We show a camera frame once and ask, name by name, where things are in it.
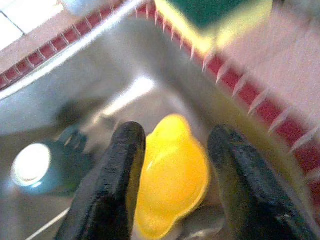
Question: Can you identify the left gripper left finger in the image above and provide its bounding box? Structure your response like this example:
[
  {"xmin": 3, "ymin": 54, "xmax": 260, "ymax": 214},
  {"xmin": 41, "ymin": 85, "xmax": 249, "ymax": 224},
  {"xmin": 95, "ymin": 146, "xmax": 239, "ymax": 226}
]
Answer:
[{"xmin": 53, "ymin": 121, "xmax": 147, "ymax": 240}]

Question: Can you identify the blue mug with white print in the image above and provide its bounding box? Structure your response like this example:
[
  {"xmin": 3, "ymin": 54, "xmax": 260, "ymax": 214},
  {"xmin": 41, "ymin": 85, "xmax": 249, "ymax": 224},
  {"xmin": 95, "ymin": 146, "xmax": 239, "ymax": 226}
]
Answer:
[{"xmin": 9, "ymin": 123, "xmax": 101, "ymax": 197}]

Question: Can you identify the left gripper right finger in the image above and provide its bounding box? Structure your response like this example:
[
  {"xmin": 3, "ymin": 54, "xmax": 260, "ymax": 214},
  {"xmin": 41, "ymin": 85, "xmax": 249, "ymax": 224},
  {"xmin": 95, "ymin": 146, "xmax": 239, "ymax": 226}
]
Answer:
[{"xmin": 207, "ymin": 124, "xmax": 318, "ymax": 240}]

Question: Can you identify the small stainless steel bowl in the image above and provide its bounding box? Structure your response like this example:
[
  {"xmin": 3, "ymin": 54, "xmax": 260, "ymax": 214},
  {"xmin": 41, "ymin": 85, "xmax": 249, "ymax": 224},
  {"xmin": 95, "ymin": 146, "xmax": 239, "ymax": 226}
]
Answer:
[{"xmin": 172, "ymin": 203, "xmax": 227, "ymax": 240}]

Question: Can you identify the stainless steel sink basin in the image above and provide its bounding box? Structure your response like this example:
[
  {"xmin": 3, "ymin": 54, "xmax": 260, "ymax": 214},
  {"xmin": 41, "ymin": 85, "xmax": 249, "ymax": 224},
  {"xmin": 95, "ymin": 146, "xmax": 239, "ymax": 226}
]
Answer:
[{"xmin": 0, "ymin": 17, "xmax": 308, "ymax": 240}]

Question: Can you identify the yellow plastic bowl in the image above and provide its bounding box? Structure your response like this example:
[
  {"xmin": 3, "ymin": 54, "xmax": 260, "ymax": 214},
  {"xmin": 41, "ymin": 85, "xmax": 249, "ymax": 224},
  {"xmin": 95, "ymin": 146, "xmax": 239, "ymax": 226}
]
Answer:
[{"xmin": 133, "ymin": 113, "xmax": 212, "ymax": 240}]

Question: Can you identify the green and yellow sponge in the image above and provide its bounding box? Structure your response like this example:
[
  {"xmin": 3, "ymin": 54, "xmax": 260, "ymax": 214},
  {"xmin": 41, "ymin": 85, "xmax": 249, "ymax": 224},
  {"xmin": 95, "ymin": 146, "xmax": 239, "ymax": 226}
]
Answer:
[{"xmin": 153, "ymin": 0, "xmax": 275, "ymax": 53}]

